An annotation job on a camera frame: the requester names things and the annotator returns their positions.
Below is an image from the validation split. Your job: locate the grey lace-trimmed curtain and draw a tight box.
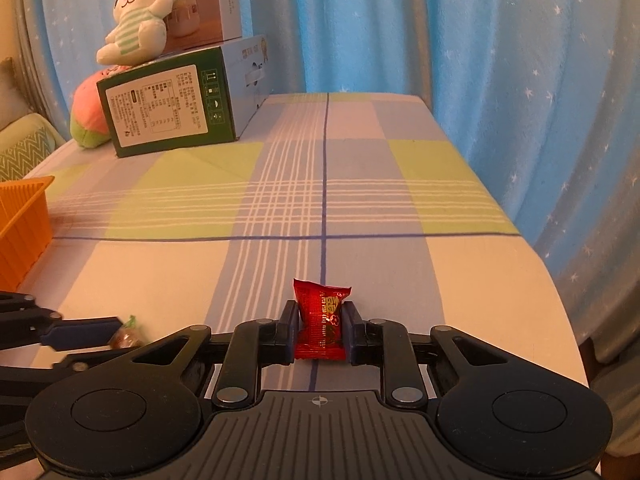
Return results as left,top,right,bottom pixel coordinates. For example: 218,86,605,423
580,305,640,461

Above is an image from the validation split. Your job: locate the blue star-print curtain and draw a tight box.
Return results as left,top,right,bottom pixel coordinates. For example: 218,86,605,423
35,0,640,351

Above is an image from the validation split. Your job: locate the green brown candy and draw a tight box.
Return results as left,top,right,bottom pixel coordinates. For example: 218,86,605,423
109,315,144,349

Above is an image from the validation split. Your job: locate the green cardboard box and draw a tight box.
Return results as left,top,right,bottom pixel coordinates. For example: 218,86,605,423
96,45,236,159

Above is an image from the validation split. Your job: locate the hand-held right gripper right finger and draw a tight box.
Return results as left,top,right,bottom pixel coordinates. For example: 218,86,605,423
347,300,531,409

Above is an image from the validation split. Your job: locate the orange plastic tray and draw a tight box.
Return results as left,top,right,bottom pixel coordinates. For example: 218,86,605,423
0,176,56,286

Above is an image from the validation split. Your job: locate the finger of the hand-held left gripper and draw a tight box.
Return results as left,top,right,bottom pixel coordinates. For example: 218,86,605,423
0,345,146,461
0,290,126,353

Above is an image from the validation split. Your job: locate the pink green plush toy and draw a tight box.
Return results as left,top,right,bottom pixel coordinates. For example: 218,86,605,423
69,65,118,150

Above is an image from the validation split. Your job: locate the green zigzag cushion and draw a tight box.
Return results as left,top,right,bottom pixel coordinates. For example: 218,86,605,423
0,127,55,183

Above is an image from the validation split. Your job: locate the grey pleated curtain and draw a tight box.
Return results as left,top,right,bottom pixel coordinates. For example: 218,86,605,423
10,0,71,141

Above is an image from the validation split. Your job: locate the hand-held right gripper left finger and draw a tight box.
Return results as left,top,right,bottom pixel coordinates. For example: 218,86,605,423
115,300,300,411

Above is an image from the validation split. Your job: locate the white bunny plush toy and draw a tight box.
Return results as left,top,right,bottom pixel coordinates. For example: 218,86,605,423
96,0,186,67

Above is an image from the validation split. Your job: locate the pale green sofa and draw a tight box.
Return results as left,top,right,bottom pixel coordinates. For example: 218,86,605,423
0,112,68,183

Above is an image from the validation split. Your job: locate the plaid tablecloth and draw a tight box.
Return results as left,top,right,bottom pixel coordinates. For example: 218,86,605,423
0,92,591,396

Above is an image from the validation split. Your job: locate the small red candy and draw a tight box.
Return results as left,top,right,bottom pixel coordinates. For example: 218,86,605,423
292,277,353,362

